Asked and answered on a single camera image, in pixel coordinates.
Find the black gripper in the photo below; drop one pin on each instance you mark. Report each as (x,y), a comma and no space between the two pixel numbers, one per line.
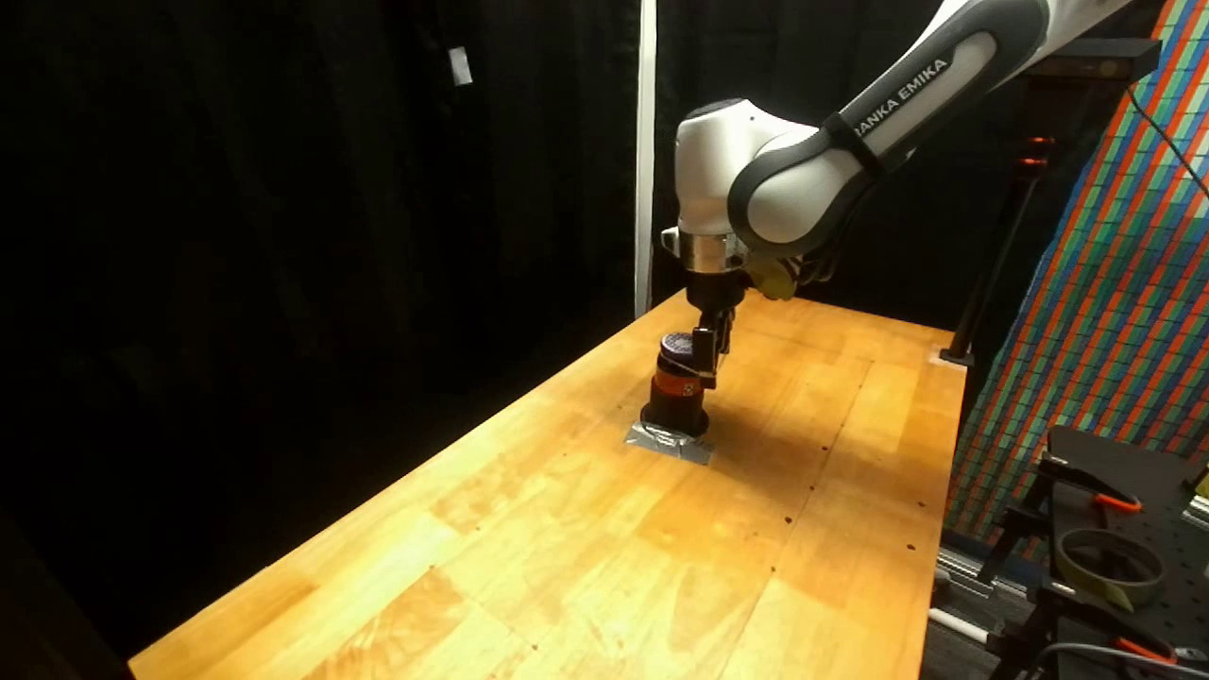
(710,295)

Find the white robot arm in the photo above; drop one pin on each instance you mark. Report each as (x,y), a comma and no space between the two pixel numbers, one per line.
(756,188)

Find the white vertical pole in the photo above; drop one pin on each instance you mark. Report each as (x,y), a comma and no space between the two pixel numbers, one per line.
(644,153)

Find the colourful patterned panel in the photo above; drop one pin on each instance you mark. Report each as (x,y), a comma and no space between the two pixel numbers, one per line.
(1113,332)

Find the roll of tape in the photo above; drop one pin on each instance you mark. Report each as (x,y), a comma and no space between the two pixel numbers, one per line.
(1108,566)

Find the black curtain backdrop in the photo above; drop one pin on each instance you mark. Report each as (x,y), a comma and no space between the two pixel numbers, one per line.
(266,254)

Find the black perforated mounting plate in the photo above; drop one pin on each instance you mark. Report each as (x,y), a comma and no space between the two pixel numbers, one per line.
(1069,635)

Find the black tripod stand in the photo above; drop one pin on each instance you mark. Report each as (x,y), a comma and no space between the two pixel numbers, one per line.
(1068,100)

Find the grey duct tape strip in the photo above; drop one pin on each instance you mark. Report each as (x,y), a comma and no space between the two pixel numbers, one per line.
(669,442)

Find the orange handled clamp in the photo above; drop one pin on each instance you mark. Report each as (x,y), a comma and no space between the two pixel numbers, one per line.
(1097,502)

